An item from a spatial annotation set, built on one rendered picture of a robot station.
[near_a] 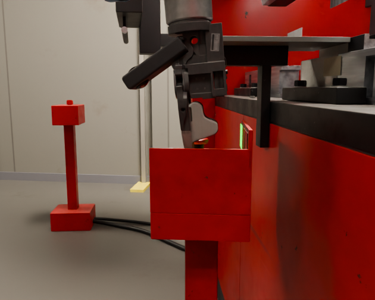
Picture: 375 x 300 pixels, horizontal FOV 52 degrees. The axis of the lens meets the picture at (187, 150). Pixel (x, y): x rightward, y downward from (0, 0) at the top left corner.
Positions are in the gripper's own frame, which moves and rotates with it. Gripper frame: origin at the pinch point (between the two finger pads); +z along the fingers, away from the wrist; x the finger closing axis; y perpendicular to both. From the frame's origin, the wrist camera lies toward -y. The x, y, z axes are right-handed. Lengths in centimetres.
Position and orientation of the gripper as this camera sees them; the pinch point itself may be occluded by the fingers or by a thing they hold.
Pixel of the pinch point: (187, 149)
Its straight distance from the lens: 64.1
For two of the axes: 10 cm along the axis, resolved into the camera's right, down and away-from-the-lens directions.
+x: 0.8, -1.6, 9.8
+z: 0.9, 9.8, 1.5
